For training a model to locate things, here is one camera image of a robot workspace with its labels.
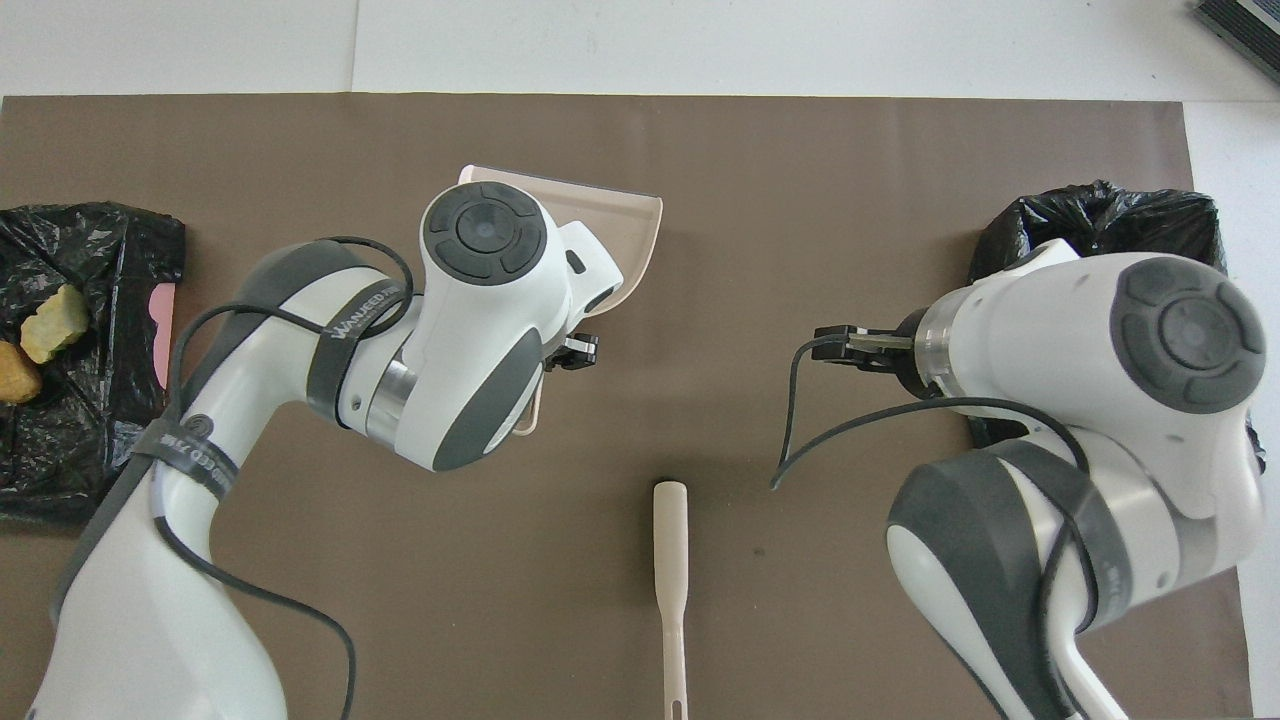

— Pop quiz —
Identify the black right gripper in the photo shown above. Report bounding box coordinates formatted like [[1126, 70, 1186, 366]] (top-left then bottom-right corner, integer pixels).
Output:
[[812, 308, 947, 403]]

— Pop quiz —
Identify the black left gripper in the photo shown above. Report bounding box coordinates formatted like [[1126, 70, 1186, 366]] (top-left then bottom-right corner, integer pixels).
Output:
[[543, 333, 600, 374]]

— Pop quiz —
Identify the beige plastic dustpan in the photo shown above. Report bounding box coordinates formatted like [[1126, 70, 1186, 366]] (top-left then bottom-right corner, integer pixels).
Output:
[[458, 165, 665, 437]]

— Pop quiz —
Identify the beige brush with black bristles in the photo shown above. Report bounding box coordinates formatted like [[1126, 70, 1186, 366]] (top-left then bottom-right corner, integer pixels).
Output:
[[652, 481, 692, 720]]

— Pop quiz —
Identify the orange striped sponge piece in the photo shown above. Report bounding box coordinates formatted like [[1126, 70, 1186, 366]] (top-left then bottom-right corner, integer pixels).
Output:
[[20, 283, 90, 365]]

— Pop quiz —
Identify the mustard brown sponge piece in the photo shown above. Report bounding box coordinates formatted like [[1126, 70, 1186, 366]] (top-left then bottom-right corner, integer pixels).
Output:
[[0, 341, 44, 405]]

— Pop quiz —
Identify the open bin with black bag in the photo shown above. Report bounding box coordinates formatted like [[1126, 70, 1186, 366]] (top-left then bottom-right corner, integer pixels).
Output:
[[966, 180, 1269, 477]]

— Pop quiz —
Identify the pink bin in black bag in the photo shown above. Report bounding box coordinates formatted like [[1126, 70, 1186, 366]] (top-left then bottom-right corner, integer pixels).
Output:
[[0, 202, 188, 523]]

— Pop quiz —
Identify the brown paper table mat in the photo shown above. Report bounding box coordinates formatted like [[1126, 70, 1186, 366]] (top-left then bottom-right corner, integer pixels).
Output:
[[0, 93, 1254, 720]]

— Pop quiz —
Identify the dark grey ribbed device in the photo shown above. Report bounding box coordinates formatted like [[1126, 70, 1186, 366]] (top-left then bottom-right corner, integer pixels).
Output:
[[1194, 0, 1280, 85]]

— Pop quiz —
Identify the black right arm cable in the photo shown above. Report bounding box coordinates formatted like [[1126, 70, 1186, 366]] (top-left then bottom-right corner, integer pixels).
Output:
[[769, 338, 1093, 651]]

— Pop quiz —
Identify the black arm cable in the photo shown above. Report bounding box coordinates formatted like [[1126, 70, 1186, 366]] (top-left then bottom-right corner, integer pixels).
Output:
[[150, 236, 417, 720], [769, 338, 1093, 651]]

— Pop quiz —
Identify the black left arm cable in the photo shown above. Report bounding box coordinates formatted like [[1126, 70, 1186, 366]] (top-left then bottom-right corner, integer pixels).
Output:
[[150, 236, 417, 720]]

